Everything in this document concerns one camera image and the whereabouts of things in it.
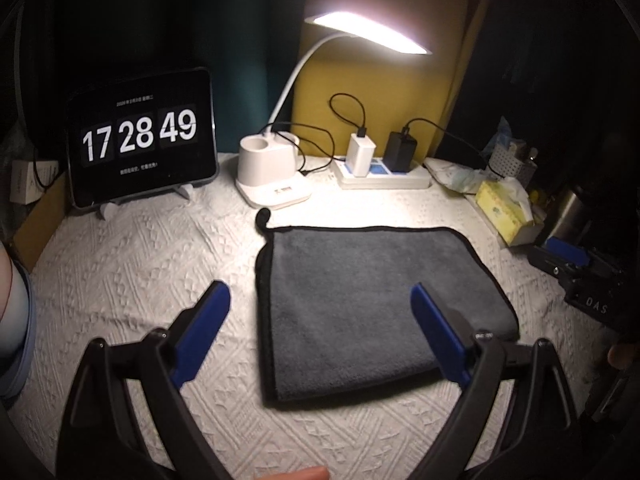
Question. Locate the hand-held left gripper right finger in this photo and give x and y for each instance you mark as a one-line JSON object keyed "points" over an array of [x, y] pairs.
{"points": [[440, 335]]}

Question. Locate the pale pink and blue cloth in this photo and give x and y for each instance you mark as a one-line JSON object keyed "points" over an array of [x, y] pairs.
{"points": [[12, 320]]}

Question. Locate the white textured tablecloth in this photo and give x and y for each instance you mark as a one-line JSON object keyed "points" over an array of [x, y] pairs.
{"points": [[135, 270]]}

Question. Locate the person's right hand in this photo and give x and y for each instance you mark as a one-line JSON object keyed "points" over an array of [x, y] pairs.
{"points": [[620, 356]]}

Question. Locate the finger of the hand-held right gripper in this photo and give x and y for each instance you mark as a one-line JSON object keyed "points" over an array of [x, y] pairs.
{"points": [[565, 251]]}

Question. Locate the soft tissue pack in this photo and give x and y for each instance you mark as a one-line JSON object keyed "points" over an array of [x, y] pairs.
{"points": [[457, 175]]}

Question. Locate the white plastic basket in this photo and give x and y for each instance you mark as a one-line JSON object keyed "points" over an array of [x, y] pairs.
{"points": [[512, 162]]}

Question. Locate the black tablet showing clock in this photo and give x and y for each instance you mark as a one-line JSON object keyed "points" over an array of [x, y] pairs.
{"points": [[142, 135]]}

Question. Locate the yellow tissue box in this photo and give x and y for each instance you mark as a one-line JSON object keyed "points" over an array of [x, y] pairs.
{"points": [[502, 212]]}

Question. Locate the white power strip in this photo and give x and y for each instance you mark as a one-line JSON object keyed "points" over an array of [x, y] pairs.
{"points": [[395, 177]]}

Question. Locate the brown cardboard box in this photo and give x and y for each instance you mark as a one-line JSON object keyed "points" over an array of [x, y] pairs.
{"points": [[42, 225]]}

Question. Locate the white desk lamp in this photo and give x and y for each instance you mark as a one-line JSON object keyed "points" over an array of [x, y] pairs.
{"points": [[272, 170]]}

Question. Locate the dark green curtain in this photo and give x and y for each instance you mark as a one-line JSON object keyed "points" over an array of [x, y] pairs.
{"points": [[240, 50]]}

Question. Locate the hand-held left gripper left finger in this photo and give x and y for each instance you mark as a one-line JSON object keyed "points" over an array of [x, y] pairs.
{"points": [[202, 332]]}

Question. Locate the steel flask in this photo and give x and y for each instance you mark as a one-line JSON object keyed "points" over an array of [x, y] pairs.
{"points": [[570, 215]]}

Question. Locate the black charger plug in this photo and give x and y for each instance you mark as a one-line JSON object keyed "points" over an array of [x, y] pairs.
{"points": [[399, 152]]}

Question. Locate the white charger plug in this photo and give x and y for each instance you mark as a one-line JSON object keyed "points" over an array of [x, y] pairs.
{"points": [[361, 157]]}

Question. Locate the grey towel with black trim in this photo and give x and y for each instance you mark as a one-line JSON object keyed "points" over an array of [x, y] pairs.
{"points": [[370, 305]]}

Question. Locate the white tablet stand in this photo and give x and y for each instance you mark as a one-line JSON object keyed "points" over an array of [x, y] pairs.
{"points": [[107, 210]]}

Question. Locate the small white box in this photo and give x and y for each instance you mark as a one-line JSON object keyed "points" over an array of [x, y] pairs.
{"points": [[30, 180]]}

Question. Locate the person's left hand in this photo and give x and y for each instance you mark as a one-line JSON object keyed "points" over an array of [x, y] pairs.
{"points": [[302, 474]]}

